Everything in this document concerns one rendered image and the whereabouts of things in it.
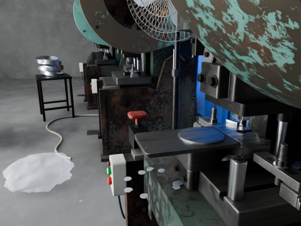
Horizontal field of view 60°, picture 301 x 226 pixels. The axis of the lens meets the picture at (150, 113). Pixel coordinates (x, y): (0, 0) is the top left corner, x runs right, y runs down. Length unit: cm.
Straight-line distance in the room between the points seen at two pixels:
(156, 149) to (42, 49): 672
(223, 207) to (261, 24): 48
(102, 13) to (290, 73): 174
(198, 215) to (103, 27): 153
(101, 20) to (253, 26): 174
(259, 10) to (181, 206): 54
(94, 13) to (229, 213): 161
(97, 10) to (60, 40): 531
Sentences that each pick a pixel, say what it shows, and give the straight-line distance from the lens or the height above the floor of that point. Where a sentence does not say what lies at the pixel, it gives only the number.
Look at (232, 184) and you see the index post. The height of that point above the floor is 74.
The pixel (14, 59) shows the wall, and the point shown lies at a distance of 738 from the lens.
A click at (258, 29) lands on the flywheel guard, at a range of 23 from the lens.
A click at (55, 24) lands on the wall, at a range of 722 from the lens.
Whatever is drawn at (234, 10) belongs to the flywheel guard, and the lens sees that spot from 24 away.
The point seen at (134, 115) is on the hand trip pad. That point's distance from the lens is 97.
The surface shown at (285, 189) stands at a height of 73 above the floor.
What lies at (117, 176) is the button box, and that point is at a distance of 94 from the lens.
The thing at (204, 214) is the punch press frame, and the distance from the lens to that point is 66.
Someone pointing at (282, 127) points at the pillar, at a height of 82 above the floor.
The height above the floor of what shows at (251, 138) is 78.
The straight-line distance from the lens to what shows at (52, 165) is 200.
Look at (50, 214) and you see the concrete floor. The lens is 181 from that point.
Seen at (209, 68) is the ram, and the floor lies 96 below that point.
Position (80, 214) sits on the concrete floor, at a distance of 176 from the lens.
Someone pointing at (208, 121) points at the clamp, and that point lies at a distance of 93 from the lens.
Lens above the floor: 104
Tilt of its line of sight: 16 degrees down
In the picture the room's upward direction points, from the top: straight up
